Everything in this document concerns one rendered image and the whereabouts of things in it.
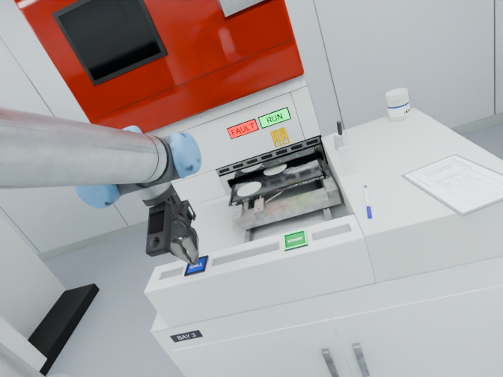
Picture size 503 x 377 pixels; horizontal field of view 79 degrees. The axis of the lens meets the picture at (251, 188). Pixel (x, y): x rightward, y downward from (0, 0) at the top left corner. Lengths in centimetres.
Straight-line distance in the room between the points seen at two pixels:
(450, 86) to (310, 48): 119
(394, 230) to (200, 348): 61
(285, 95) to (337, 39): 156
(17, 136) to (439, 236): 72
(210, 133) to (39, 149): 95
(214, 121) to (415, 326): 93
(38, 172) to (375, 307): 75
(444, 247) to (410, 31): 225
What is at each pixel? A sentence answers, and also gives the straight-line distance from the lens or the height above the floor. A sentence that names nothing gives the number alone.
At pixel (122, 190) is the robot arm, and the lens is 59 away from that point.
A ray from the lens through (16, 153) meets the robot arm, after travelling 33.
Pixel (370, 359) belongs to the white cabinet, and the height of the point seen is 54.
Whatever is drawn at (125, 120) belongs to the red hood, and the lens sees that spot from 127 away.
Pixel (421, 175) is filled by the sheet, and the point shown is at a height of 97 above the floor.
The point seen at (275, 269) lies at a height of 93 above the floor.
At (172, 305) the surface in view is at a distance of 87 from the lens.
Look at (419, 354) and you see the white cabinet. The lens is 105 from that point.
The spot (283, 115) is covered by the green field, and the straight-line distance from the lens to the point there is 120.
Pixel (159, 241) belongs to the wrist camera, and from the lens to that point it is 67.
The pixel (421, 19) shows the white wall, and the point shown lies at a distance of 288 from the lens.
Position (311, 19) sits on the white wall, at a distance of 267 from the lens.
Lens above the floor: 142
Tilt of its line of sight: 26 degrees down
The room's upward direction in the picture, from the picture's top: 23 degrees counter-clockwise
